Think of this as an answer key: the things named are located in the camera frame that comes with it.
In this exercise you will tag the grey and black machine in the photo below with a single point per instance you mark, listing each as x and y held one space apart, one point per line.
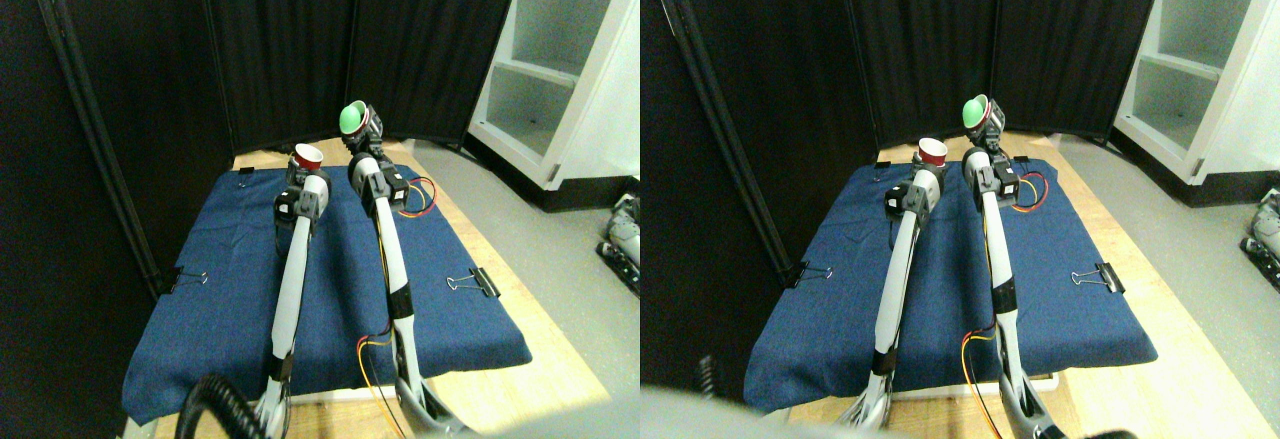
1265 229
625 234

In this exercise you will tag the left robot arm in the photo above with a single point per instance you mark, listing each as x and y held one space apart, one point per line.
905 279
292 289

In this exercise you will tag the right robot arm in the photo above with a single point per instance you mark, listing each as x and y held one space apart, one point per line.
393 259
1003 259

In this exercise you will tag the white shelf unit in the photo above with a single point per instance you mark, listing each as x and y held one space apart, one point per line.
600 79
1240 79

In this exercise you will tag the black curtain stand pole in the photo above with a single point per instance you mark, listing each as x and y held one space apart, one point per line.
725 119
97 129

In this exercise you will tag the white board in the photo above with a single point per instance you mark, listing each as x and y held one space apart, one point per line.
960 390

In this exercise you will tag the dark blue cloth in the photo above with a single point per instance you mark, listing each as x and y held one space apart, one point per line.
820 329
200 329

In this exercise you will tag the green ball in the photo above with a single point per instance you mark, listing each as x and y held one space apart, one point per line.
351 117
975 111

